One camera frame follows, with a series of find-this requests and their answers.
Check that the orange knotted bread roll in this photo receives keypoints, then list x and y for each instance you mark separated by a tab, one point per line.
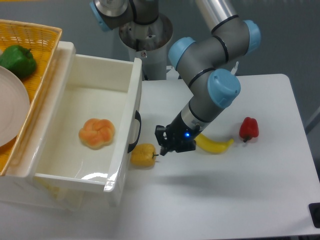
97	133

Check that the red bell pepper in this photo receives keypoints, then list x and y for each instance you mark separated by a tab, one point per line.
249	129

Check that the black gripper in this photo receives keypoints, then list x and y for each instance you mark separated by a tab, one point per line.
176	137

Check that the white metal mounting bracket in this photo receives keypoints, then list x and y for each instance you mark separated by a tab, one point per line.
172	74

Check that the green bell pepper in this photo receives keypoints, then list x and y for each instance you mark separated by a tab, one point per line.
19	61

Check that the yellow banana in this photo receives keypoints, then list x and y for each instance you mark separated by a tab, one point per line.
211	146

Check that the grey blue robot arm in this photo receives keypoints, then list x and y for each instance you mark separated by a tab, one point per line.
198	63

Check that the white drawer cabinet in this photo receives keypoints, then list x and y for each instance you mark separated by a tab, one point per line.
18	184

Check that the yellow woven basket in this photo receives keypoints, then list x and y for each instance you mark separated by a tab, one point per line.
43	41

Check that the black corner object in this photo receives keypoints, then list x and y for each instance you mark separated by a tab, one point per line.
314	209

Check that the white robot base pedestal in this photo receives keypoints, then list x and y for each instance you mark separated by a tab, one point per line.
149	43

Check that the beige plate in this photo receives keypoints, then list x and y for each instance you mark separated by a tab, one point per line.
14	106

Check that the yellow bell pepper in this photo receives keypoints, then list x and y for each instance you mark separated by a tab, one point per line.
144	155

